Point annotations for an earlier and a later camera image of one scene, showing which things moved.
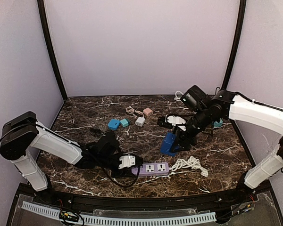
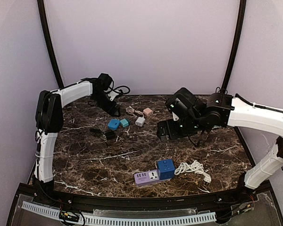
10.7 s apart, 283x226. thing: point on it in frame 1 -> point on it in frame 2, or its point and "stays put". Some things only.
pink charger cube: [147, 111] stays put
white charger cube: [140, 121] stays put
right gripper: [184, 139] -> [164, 130]
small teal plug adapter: [125, 122] stays put
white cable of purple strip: [191, 162] -> [195, 166]
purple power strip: [152, 169] -> [147, 177]
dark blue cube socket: [166, 144] -> [166, 169]
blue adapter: [113, 124] stays put
